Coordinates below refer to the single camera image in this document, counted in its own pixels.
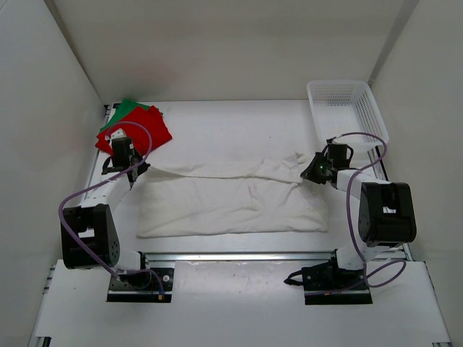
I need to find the red t shirt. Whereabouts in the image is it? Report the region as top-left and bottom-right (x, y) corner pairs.
(95, 104), (173, 155)

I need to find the white t shirt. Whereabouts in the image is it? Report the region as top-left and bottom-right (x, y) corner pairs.
(137, 153), (328, 239)

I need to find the green t shirt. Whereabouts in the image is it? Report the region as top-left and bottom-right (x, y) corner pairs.
(100, 98), (150, 132)

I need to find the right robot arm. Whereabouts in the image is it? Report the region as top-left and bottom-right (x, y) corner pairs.
(284, 142), (417, 296)

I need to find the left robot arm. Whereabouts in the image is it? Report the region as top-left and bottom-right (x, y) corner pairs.
(59, 137), (152, 289)

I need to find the white plastic basket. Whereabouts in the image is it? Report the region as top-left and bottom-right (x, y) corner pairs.
(307, 80), (389, 158)

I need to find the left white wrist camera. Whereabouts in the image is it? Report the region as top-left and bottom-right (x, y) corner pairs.
(105, 128), (127, 142)

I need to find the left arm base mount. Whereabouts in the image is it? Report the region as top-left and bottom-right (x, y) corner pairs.
(106, 253), (175, 304)

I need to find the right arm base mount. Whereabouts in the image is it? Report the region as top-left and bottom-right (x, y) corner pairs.
(302, 261), (373, 306)

